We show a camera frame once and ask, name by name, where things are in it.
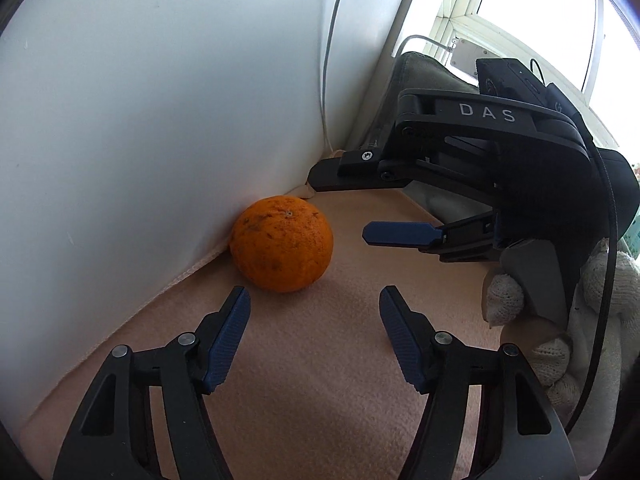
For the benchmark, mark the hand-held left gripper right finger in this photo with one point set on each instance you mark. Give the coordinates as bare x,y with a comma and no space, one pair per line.
405,340

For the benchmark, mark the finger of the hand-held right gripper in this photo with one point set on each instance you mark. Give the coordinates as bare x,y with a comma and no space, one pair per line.
400,234
345,172

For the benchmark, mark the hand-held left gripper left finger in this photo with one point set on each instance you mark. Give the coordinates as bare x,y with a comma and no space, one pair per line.
227,340

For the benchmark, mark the speckled rough orange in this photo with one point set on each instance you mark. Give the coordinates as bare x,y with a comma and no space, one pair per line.
282,245

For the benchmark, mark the person's right hand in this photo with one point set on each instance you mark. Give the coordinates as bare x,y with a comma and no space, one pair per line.
607,310

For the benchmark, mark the grey blanket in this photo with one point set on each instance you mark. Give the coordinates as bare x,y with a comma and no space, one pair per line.
425,67

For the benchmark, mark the white board panel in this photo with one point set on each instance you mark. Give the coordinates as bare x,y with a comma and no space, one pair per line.
150,135

